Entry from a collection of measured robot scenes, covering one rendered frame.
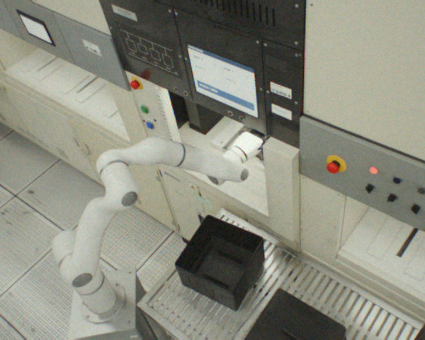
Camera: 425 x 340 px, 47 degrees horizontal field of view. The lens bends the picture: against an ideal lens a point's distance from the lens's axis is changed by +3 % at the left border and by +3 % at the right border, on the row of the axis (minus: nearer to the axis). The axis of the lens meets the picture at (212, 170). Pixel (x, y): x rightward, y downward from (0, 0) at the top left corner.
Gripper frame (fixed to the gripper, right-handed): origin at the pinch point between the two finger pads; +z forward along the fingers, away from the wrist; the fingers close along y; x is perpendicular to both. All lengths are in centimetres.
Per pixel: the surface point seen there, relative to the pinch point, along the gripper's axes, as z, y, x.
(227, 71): -16.6, 1.4, 43.2
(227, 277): -46, 14, -43
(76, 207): -46, -140, -119
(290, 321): -48, 48, -34
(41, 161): -35, -200, -119
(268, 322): -53, 42, -34
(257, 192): -8.2, 1.1, -32.9
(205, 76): -17.2, -9.4, 36.5
